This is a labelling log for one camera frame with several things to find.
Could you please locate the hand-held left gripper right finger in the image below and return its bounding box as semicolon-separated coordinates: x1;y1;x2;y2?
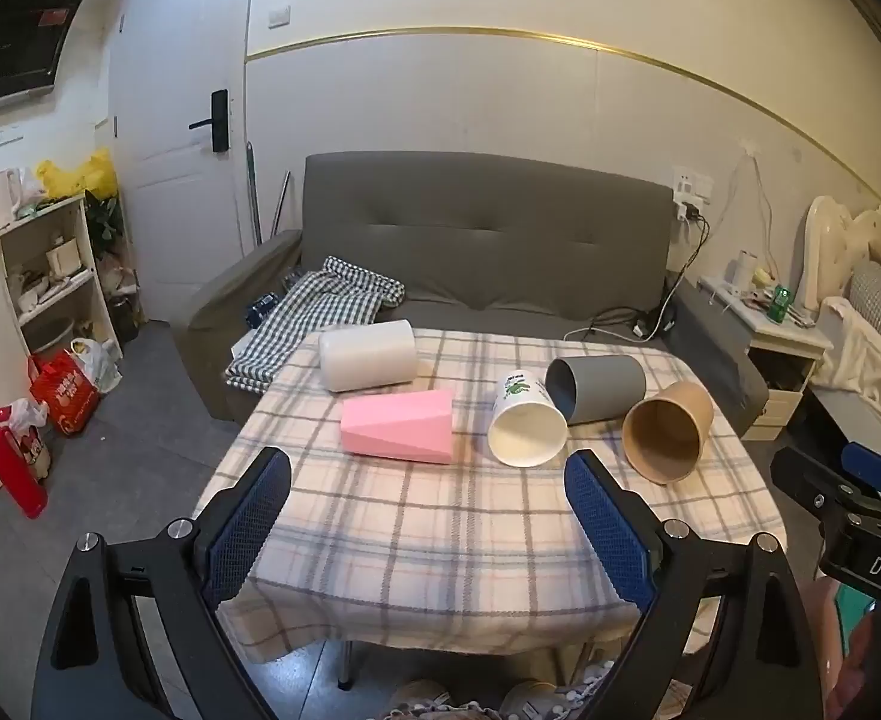
564;450;823;720

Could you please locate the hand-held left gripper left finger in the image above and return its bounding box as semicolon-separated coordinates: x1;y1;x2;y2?
31;446;295;720

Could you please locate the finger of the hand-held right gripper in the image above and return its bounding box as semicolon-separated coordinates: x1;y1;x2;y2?
768;446;850;533
839;441;881;511

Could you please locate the person's right forearm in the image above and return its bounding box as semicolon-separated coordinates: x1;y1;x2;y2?
815;577;872;720

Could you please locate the brown paper cup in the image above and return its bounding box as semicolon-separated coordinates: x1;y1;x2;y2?
622;381;713;485

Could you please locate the white paper cup green print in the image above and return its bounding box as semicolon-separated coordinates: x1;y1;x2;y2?
487;369;569;468

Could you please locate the grey cup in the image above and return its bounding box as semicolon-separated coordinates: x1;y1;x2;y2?
545;354;647;426

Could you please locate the pink faceted cup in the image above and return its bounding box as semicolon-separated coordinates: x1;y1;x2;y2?
339;388;456;464

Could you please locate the white frosted cup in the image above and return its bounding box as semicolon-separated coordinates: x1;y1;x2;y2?
318;319;419;393

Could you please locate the white blanket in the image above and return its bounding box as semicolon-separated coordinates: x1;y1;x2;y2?
815;296;881;466

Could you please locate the white nightstand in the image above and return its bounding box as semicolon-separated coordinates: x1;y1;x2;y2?
699;274;835;440

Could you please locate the plaid tablecloth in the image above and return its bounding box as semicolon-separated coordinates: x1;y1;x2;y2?
193;326;790;665

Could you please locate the grey slipper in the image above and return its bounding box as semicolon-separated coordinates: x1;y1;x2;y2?
387;679;456;720
500;679;561;720

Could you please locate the white plastic bag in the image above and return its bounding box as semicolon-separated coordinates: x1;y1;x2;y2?
71;337;122;395

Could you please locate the blue checked cloth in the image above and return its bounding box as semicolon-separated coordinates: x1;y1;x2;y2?
224;256;405;395

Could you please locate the red shopping bag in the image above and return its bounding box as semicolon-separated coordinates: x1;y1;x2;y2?
29;349;103;437

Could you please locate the cream bed headboard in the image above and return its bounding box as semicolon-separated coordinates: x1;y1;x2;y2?
796;195;881;316

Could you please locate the red and white bag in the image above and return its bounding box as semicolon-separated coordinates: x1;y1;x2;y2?
0;397;55;481

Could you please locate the red bottle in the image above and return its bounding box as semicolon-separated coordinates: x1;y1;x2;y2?
0;414;49;520

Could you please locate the white shelf unit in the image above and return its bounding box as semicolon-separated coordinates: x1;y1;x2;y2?
0;193;122;361

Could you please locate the grey sofa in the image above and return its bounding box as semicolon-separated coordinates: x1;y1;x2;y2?
170;152;771;440

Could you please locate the white door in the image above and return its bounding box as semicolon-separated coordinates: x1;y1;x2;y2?
106;0;254;323

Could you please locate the yellow plastic bag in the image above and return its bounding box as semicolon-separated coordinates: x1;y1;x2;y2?
35;150;121;203

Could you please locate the white kettle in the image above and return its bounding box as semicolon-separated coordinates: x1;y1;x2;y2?
0;169;25;230

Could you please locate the black range hood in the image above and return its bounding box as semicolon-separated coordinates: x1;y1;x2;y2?
0;0;92;117

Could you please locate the black cable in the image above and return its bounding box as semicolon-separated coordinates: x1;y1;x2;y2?
586;214;711;342

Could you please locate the white cable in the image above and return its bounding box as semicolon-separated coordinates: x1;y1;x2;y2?
717;142;778;241

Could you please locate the white wall outlet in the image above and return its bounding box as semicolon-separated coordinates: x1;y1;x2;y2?
671;165;715;222

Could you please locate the green mop handle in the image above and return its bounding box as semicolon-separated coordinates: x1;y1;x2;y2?
243;141;263;245

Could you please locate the black door lock handle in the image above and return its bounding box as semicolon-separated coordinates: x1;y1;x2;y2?
189;88;230;153

